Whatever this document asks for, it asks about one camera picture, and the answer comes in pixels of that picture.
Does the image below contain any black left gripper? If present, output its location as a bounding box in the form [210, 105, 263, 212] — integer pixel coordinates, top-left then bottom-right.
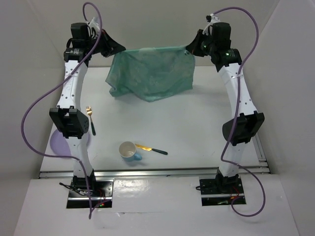
[84, 29, 123, 57]

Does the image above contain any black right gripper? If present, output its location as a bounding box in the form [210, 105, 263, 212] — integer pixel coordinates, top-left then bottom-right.
[188, 29, 218, 57]

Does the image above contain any green patterned cloth placemat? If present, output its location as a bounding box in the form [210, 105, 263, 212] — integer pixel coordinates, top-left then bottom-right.
[105, 46, 195, 102]

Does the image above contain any gold fork dark handle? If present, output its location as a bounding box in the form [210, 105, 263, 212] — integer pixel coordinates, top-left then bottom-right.
[86, 106, 96, 136]

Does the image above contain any blue mug white inside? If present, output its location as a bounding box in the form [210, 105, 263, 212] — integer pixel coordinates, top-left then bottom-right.
[119, 141, 142, 161]

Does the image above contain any purple plate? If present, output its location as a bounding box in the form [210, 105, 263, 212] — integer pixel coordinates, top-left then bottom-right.
[49, 129, 78, 158]

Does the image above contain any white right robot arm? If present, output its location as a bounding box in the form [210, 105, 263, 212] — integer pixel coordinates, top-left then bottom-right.
[186, 22, 265, 194]

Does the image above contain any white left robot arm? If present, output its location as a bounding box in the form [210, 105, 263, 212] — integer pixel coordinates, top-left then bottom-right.
[49, 22, 125, 196]

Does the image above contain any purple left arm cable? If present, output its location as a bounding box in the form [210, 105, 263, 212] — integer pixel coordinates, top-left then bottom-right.
[21, 1, 102, 220]

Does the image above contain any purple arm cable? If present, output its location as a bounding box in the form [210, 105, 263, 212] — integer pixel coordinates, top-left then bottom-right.
[21, 1, 102, 220]
[206, 6, 266, 217]

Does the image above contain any gold knife dark handle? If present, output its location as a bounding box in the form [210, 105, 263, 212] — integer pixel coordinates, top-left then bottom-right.
[135, 144, 168, 155]

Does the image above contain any aluminium right side rail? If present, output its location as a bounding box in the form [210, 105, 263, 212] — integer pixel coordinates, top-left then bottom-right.
[253, 134, 271, 174]

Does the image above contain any aluminium rail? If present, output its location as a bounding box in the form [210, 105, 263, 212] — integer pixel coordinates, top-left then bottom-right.
[253, 134, 271, 174]
[38, 167, 271, 179]

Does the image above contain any aluminium front rail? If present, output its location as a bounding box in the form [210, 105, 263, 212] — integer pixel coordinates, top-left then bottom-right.
[38, 167, 271, 179]

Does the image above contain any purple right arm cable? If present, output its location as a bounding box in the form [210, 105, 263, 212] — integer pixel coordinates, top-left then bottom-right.
[206, 6, 266, 217]

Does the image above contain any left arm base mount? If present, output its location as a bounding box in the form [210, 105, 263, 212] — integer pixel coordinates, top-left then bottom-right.
[59, 180, 114, 209]

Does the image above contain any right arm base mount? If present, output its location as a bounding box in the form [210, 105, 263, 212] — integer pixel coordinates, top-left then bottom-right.
[195, 178, 246, 206]

